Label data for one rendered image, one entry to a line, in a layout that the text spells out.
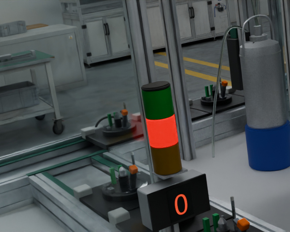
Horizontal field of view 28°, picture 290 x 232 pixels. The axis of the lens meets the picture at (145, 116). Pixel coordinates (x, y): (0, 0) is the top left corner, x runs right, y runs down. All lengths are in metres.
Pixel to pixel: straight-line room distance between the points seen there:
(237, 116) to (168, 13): 0.60
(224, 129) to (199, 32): 8.25
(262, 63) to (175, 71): 0.35
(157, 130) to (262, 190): 0.96
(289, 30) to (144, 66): 0.39
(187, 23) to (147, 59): 9.52
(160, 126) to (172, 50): 1.16
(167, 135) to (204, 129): 1.39
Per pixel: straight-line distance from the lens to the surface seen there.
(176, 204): 1.02
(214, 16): 10.75
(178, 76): 2.13
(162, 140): 0.98
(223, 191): 1.92
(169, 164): 0.99
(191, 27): 10.54
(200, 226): 1.46
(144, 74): 0.99
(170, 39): 2.10
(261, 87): 1.96
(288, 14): 1.26
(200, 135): 2.35
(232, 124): 2.44
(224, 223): 1.30
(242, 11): 2.29
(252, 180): 1.98
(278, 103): 1.99
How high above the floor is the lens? 1.62
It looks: 15 degrees down
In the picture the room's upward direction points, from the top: 9 degrees counter-clockwise
